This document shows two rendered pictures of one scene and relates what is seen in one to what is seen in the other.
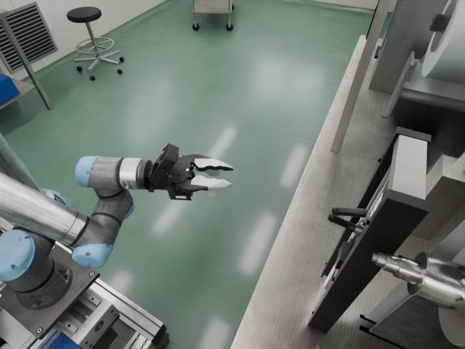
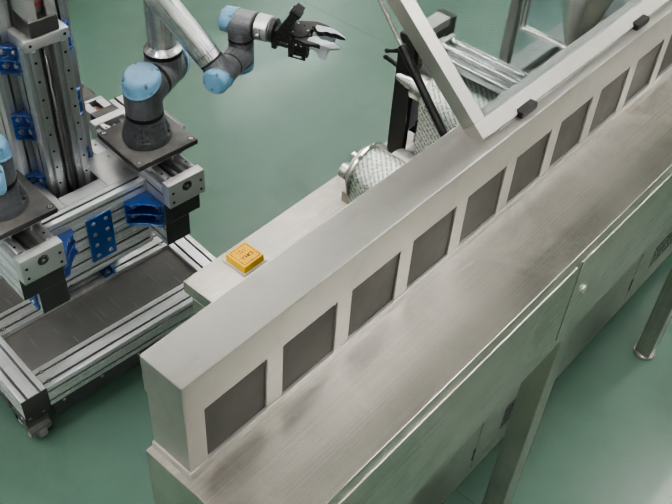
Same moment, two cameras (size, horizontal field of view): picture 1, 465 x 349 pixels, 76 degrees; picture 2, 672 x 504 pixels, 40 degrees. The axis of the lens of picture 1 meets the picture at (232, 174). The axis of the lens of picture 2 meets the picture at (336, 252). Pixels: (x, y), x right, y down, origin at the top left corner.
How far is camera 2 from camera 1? 1.96 m
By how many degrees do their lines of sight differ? 10
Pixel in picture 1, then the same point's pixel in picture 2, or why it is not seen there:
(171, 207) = (280, 173)
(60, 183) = not seen: hidden behind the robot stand
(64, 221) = (207, 45)
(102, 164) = (243, 12)
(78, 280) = (177, 139)
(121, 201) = (246, 52)
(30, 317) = (132, 153)
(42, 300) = (146, 140)
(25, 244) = (156, 74)
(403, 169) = not seen: hidden behind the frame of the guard
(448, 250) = not seen: hidden behind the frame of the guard
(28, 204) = (190, 23)
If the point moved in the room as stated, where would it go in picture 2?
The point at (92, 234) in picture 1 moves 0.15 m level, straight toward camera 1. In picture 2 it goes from (222, 63) to (242, 92)
